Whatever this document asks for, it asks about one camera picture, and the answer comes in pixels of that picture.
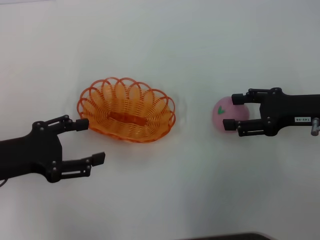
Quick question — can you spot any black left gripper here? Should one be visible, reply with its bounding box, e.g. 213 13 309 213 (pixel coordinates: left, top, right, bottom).
0 114 106 184

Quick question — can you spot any silver plug on right gripper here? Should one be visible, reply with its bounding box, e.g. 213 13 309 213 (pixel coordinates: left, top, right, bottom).
310 118 320 137

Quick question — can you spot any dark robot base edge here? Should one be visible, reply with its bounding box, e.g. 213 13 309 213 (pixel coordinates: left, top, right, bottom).
174 232 272 240

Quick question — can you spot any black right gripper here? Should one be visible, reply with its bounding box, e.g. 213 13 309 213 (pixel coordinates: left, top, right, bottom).
222 87 320 138

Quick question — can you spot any pink peach with green leaf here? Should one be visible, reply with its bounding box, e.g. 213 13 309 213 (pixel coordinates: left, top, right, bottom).
211 96 250 135

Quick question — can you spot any orange wire basket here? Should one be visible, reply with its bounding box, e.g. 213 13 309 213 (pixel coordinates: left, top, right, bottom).
76 76 176 144

